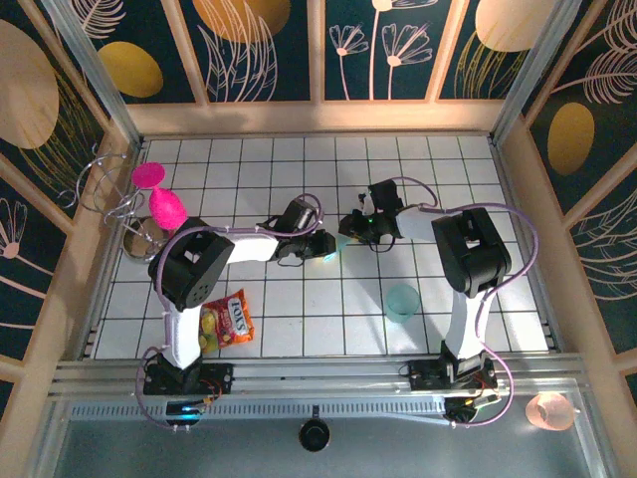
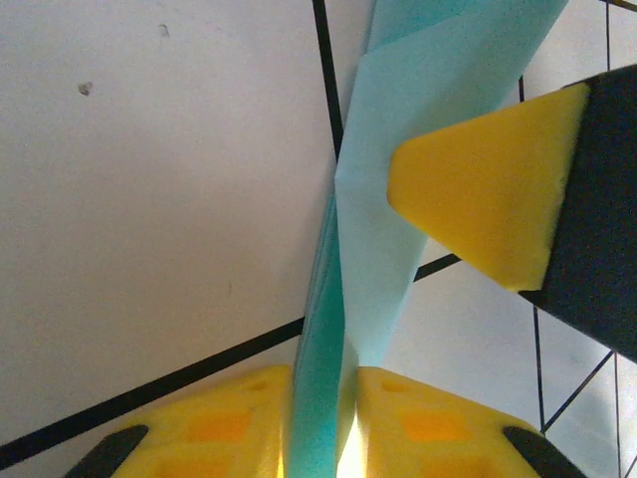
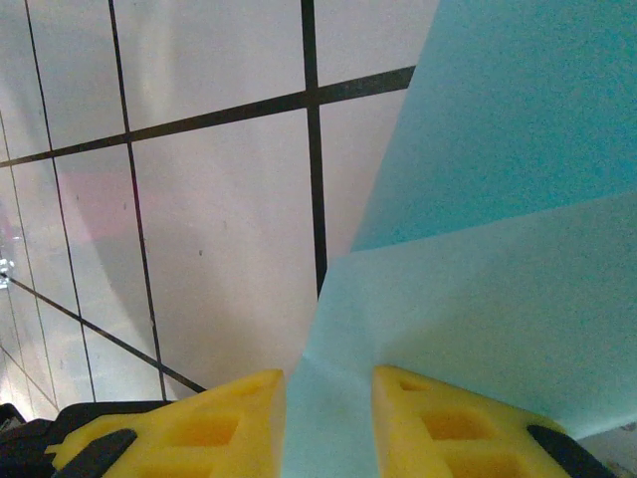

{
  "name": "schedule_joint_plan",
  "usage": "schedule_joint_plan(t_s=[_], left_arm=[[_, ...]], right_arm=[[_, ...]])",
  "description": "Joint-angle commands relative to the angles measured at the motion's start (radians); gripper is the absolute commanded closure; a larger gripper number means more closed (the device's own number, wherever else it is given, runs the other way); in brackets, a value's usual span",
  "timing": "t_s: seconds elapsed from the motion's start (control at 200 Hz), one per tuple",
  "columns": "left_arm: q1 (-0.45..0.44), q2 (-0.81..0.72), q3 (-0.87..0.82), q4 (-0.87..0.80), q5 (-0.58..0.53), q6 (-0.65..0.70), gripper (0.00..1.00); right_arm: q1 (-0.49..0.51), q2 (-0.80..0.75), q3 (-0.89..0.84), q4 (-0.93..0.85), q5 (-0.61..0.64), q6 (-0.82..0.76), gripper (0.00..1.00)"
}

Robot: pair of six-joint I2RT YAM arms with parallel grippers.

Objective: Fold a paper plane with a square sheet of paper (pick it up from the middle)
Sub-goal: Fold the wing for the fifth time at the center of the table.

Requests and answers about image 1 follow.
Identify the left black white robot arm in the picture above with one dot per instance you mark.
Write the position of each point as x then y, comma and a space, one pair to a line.
191, 269

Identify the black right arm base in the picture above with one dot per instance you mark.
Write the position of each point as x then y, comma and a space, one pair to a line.
423, 376

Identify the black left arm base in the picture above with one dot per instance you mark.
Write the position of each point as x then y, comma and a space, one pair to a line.
219, 376

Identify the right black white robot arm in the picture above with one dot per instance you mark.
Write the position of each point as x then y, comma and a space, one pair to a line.
473, 254

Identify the teal plastic cup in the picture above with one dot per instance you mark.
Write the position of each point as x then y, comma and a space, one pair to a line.
402, 301

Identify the orange candy bag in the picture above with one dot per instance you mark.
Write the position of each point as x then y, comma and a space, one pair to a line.
229, 323

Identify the pink wine glass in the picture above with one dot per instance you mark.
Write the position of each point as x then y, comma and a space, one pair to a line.
166, 206

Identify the black round knob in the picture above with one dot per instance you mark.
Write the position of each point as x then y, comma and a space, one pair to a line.
314, 435

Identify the black control board with LED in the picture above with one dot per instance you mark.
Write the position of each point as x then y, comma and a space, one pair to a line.
468, 408
185, 409

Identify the peach translucent cup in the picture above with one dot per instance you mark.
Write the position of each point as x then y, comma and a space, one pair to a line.
547, 410

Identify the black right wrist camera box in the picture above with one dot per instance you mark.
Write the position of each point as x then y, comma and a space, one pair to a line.
385, 198

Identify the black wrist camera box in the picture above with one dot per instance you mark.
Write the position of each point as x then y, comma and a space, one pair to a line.
385, 198
298, 215

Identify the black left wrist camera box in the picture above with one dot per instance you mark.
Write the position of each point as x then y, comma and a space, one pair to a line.
298, 215

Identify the aluminium mounting rail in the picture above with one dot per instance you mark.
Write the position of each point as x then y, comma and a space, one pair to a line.
318, 373

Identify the aluminium frame post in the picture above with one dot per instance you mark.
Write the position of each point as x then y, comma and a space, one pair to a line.
94, 74
532, 74

